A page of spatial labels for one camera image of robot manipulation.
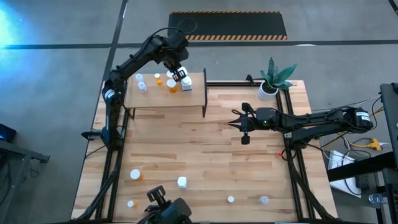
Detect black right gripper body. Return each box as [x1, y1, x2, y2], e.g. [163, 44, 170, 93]
[248, 107, 282, 130]

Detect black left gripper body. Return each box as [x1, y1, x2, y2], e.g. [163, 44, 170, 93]
[161, 30, 190, 68]

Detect white round bottle blue label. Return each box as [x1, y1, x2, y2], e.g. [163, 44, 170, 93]
[181, 76, 193, 92]

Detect green plant in white pot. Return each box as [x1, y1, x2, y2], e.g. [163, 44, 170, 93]
[257, 57, 299, 102]

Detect black floor mat striped edges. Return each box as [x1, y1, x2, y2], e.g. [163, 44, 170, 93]
[167, 11, 288, 41]

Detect white box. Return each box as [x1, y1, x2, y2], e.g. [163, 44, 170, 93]
[327, 149, 364, 199]

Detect black side table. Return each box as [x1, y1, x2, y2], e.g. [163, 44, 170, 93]
[326, 82, 398, 224]

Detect clear plastic water bottle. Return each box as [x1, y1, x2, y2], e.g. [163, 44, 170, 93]
[368, 193, 389, 205]

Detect black desk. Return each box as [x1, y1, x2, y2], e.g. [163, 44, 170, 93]
[0, 123, 51, 224]

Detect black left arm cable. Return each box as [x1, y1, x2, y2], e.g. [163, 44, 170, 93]
[152, 26, 185, 39]

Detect black aluminium rig frame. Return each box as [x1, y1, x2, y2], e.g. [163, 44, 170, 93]
[70, 79, 338, 224]

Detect black camera rig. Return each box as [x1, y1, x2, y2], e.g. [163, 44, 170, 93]
[141, 185, 193, 224]

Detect yellow extension cord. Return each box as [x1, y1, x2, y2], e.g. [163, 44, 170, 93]
[322, 105, 386, 152]

